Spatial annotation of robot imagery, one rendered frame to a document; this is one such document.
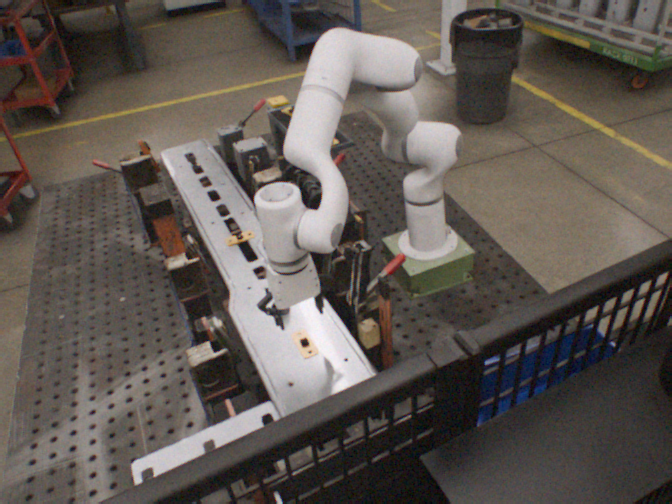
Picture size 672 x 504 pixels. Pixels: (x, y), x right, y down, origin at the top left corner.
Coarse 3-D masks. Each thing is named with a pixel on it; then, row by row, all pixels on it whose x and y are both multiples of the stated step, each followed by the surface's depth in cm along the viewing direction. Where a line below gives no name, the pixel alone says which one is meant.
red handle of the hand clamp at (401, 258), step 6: (396, 258) 123; (402, 258) 122; (390, 264) 123; (396, 264) 122; (384, 270) 124; (390, 270) 123; (378, 276) 124; (384, 276) 123; (372, 282) 124; (372, 288) 123; (366, 294) 124; (354, 300) 124
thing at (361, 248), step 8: (360, 240) 117; (360, 248) 117; (368, 248) 115; (344, 256) 116; (352, 256) 114; (360, 256) 118; (368, 256) 116; (360, 264) 116; (368, 264) 117; (352, 272) 121; (360, 272) 117; (368, 272) 119; (352, 280) 122; (360, 280) 119; (352, 288) 123; (360, 288) 120; (352, 296) 124; (360, 296) 121; (352, 304) 126
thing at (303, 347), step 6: (294, 336) 126; (300, 336) 126; (306, 336) 126; (294, 342) 125; (300, 342) 124; (306, 342) 123; (312, 342) 124; (300, 348) 123; (306, 348) 123; (312, 348) 123; (306, 354) 122; (312, 354) 121
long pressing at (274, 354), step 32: (192, 192) 181; (224, 192) 179; (224, 224) 165; (256, 224) 163; (224, 256) 152; (256, 288) 141; (256, 320) 132; (288, 320) 131; (320, 320) 130; (256, 352) 124; (288, 352) 123; (320, 352) 122; (352, 352) 121; (288, 384) 116; (320, 384) 115; (352, 384) 114
